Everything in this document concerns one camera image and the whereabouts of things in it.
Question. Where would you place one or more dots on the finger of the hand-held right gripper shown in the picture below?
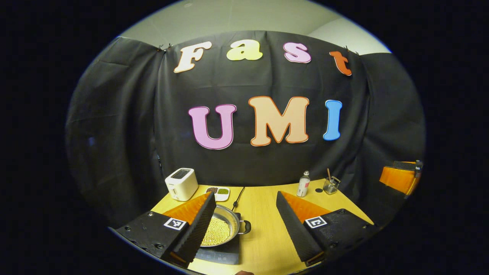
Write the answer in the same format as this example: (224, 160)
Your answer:
(399, 177)

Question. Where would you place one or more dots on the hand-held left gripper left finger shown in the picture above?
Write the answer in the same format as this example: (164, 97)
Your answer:
(198, 229)

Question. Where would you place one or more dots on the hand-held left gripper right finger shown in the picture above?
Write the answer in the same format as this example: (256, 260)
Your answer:
(292, 229)

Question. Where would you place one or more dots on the steel pot with yellow beans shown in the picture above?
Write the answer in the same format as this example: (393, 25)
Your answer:
(221, 229)

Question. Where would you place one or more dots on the black induction cooktop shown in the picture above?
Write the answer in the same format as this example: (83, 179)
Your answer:
(225, 254)

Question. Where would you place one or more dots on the white divided dish of beans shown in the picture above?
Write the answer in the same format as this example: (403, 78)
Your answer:
(219, 193)

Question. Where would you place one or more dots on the small clear white-label bottle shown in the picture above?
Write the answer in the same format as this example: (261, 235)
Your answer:
(303, 186)

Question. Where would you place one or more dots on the white toaster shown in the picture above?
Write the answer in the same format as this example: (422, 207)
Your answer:
(181, 185)

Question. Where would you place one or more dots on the small clear glass cup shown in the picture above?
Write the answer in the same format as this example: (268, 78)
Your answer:
(331, 187)

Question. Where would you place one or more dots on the thin wooden stick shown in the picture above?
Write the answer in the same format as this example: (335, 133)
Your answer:
(329, 175)

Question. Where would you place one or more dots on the black backdrop cloth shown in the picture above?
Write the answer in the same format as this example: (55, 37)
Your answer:
(114, 133)

